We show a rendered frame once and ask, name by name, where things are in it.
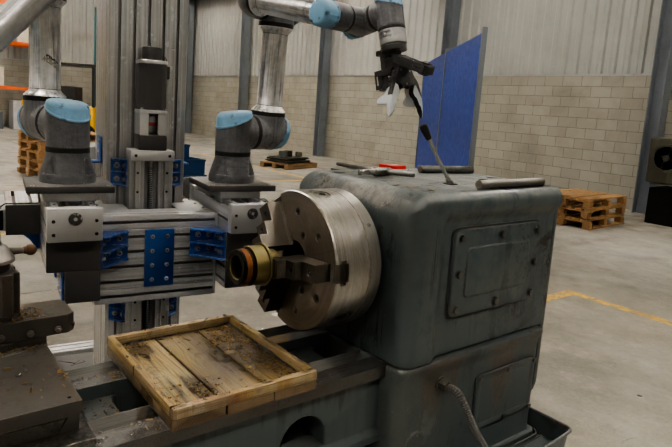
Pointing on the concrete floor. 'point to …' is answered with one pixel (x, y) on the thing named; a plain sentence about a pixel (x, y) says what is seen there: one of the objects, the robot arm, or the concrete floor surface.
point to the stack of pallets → (35, 150)
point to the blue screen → (453, 104)
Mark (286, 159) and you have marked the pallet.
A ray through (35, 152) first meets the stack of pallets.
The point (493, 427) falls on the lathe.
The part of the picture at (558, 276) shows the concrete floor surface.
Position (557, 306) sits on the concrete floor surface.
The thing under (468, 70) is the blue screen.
